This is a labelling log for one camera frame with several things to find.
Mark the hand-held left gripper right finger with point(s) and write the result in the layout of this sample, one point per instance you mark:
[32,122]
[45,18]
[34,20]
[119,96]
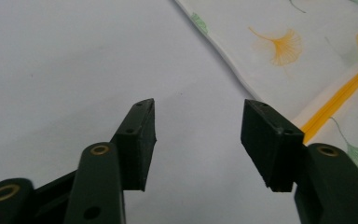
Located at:
[273,146]

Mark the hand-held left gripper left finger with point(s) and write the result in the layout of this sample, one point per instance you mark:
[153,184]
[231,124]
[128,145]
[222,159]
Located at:
[135,149]

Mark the leaf-print zipper bag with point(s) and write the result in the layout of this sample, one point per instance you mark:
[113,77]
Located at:
[292,77]

